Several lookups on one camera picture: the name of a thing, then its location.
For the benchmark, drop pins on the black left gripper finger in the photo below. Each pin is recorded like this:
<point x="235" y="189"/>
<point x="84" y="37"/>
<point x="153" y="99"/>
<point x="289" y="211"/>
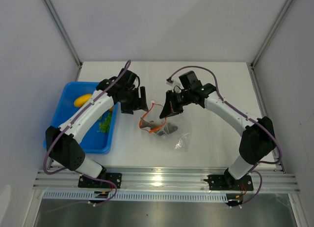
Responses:
<point x="142" y="100"/>
<point x="128" y="108"/>

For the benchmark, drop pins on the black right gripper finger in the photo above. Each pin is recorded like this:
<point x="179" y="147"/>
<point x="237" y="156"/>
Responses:
<point x="167" y="108"/>
<point x="175" y="111"/>

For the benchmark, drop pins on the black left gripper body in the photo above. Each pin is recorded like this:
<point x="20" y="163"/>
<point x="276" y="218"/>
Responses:
<point x="132" y="97"/>

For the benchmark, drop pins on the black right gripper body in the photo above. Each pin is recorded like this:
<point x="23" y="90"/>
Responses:
<point x="180" y="99"/>

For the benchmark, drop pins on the clear orange-zipper zip bag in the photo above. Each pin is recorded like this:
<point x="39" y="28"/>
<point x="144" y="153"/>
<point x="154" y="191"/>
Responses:
<point x="177" y="141"/>

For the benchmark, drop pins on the grey toy fish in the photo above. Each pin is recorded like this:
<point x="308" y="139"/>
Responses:
<point x="158" y="127"/>

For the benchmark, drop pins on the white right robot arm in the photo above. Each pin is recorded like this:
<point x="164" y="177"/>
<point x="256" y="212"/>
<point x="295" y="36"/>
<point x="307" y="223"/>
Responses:
<point x="257" y="134"/>

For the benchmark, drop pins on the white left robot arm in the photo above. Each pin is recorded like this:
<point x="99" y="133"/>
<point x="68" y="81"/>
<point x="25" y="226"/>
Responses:
<point x="63" y="142"/>

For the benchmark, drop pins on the yellow toy lemon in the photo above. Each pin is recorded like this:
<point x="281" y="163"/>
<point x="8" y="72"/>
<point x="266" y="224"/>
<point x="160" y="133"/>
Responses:
<point x="80" y="101"/>

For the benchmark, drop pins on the blue plastic bin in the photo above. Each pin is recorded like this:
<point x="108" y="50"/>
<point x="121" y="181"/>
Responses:
<point x="98" y="138"/>

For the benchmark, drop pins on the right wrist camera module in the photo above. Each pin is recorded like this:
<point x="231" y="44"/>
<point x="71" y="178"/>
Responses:
<point x="172" y="82"/>

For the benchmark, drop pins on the aluminium front frame rail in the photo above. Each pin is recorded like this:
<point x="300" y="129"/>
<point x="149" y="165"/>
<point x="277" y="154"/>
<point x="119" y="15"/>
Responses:
<point x="160" y="179"/>

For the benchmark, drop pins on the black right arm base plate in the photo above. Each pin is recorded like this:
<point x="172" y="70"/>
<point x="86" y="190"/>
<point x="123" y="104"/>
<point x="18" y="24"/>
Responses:
<point x="220" y="182"/>

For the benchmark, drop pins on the white slotted cable duct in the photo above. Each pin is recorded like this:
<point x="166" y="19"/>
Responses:
<point x="137" y="196"/>

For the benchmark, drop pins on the left aluminium corner post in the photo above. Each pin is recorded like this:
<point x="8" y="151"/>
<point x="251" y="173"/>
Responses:
<point x="62" y="31"/>

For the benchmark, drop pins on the aluminium corner post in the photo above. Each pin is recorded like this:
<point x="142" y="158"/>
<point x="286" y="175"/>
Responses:
<point x="284" y="10"/>
<point x="62" y="31"/>

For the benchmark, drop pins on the right aluminium corner post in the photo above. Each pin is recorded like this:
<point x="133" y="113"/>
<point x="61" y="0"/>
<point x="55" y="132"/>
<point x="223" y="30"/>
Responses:
<point x="284" y="10"/>

